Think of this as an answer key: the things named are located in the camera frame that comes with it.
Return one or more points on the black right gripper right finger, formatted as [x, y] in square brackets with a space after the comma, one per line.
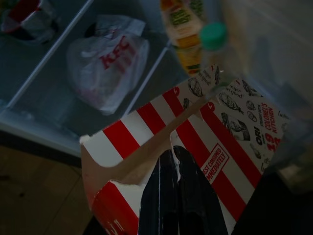
[198, 200]

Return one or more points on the red white KFC food box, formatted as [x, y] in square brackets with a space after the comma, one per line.
[151, 117]

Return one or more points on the glass fridge shelf white trim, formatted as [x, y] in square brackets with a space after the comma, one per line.
[49, 52]
[156, 64]

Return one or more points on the grey two-door fridge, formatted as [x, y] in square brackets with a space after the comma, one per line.
[29, 122]

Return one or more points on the clear bottle green cap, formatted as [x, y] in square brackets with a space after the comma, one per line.
[214, 34]

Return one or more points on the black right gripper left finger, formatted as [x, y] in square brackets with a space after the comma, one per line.
[161, 195]

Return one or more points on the red white KFC bucket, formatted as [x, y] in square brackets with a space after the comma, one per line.
[22, 14]

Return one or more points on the white KFC plastic bag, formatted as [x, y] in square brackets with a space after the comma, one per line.
[105, 73]

